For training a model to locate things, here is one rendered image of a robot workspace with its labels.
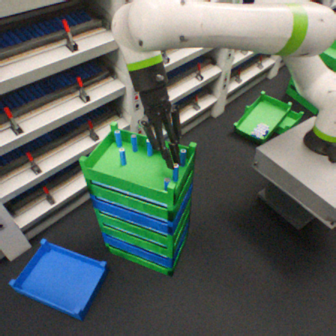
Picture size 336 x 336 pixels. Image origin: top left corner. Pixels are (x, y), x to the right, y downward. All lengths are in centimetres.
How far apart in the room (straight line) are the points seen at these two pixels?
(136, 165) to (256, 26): 52
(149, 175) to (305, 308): 78
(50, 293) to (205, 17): 110
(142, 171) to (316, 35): 59
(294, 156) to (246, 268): 50
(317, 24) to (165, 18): 38
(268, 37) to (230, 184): 95
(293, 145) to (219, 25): 72
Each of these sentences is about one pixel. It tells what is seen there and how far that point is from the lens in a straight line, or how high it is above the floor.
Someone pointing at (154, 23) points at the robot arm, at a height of 95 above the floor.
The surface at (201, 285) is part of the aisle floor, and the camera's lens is 124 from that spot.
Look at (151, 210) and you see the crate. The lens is 89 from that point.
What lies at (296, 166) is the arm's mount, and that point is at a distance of 117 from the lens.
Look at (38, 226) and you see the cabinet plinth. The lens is 143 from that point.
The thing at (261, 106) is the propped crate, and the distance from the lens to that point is 197.
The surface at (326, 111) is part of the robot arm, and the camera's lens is 119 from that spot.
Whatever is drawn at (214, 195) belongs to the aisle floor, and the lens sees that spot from 148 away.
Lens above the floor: 115
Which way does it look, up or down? 46 degrees down
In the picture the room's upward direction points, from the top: straight up
